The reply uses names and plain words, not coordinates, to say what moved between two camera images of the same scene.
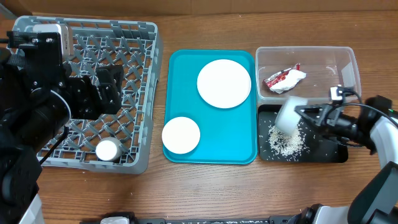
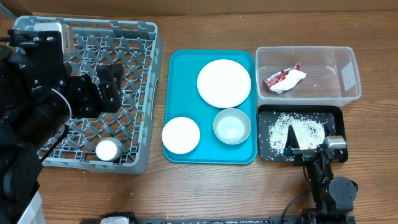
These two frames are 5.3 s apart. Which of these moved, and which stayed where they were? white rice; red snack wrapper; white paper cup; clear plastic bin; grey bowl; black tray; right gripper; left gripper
Moved: grey bowl; right gripper; white rice
Stayed: white paper cup; left gripper; black tray; red snack wrapper; clear plastic bin
